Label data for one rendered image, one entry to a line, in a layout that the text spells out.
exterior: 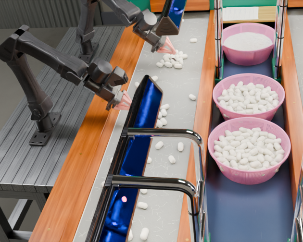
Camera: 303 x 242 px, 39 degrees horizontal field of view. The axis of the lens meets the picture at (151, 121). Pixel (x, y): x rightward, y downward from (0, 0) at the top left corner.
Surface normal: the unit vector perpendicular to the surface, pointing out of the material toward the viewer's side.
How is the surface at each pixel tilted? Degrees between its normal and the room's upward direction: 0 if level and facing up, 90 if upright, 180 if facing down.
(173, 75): 0
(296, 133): 0
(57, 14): 90
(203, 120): 0
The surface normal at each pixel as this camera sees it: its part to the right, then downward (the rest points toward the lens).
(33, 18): -0.17, 0.64
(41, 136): -0.11, -0.77
